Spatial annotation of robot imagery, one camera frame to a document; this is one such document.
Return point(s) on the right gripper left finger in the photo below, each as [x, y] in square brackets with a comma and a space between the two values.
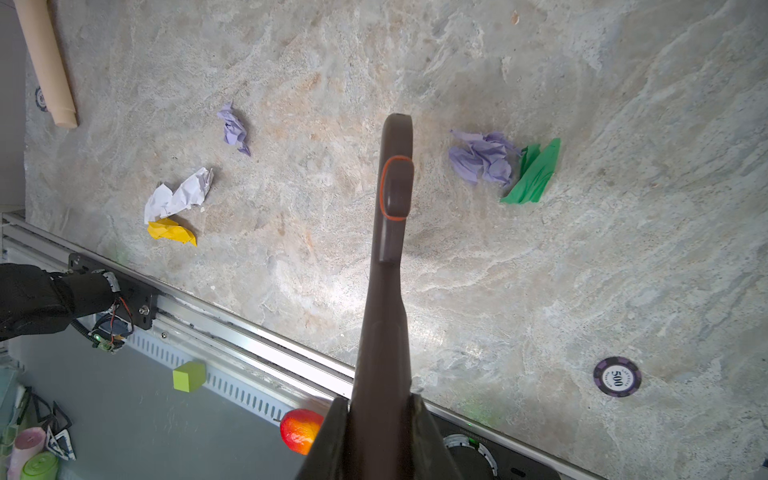
[325, 460]

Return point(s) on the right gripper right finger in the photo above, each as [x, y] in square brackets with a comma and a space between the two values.
[430, 457]

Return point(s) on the brown hand brush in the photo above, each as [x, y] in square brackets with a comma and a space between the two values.
[378, 433]

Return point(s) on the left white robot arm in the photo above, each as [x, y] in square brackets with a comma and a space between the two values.
[35, 301]

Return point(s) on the red yellow toy mango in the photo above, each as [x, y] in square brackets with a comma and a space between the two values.
[299, 429]

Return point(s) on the green foam cube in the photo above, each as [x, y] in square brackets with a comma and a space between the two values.
[189, 377]

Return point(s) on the left circuit board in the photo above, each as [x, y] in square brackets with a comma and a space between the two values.
[111, 333]

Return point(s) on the yellow paper scrap left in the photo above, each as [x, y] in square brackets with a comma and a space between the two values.
[169, 229]

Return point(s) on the white paper scrap long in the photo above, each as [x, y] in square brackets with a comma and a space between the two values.
[191, 192]

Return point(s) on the purple paper scrap right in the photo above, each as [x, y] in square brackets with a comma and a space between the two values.
[486, 157]

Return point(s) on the white paper scrap left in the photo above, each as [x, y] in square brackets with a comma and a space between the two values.
[156, 207]

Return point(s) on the green paper scrap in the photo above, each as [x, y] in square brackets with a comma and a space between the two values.
[537, 166]

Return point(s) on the small purple paper scrap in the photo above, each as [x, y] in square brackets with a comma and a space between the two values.
[235, 133]

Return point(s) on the beige wooden pestle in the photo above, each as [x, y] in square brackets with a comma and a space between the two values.
[42, 45]

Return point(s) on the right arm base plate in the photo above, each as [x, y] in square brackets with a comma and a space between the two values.
[479, 457]

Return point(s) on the aluminium rail frame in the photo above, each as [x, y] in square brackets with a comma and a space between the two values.
[254, 367]

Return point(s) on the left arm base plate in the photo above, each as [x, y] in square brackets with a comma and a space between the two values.
[140, 296]

